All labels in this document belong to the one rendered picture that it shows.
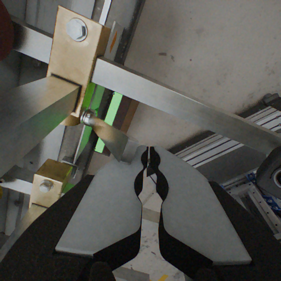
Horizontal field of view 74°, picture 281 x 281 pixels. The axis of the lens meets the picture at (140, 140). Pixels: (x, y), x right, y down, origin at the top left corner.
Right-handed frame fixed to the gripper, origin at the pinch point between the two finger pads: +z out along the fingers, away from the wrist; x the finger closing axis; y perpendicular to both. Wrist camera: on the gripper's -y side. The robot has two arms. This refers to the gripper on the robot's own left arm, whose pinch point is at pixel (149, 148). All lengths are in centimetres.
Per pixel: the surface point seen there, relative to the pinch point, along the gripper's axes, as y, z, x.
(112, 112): 7.8, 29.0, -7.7
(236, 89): 15, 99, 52
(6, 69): -0.1, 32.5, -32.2
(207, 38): -10, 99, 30
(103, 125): -0.2, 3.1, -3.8
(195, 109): 1.2, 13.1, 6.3
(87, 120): 3.5, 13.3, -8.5
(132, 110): 28, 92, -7
